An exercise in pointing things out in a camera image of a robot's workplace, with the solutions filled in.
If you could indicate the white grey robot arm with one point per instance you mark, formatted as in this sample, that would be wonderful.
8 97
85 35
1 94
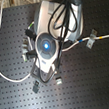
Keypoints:
55 25

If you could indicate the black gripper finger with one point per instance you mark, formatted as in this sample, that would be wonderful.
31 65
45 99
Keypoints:
58 80
36 86

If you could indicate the metal cable clip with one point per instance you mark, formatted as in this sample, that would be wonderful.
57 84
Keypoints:
91 39

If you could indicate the grey gripper body blue light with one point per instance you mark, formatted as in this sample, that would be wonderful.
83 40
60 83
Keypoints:
45 55

